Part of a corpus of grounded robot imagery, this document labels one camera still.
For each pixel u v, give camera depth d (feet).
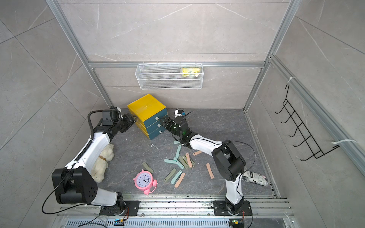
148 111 2.89
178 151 3.12
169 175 2.76
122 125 2.36
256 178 2.63
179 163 2.91
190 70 2.76
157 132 3.24
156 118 2.96
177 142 3.22
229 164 1.61
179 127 2.20
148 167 2.89
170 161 2.99
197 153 3.09
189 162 2.91
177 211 2.40
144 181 2.64
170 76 3.29
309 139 2.05
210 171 2.81
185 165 2.89
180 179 2.73
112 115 2.12
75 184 1.35
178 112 2.68
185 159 2.96
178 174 2.80
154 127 3.04
